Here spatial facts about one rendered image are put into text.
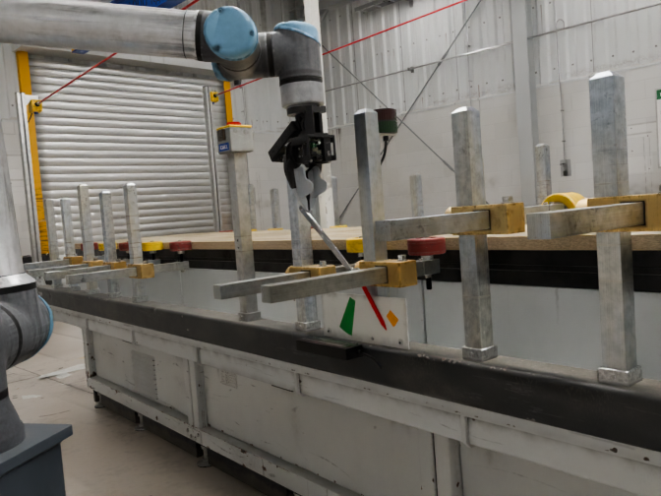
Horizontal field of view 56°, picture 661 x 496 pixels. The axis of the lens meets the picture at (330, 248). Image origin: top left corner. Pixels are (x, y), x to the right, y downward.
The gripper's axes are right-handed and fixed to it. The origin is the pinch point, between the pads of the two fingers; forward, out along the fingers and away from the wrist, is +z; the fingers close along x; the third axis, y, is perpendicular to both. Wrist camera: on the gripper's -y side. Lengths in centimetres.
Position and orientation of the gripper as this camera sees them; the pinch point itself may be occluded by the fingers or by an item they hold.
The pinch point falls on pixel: (305, 205)
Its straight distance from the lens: 132.8
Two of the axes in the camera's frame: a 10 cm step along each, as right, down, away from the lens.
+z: 0.8, 9.9, 0.6
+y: 6.3, -0.1, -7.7
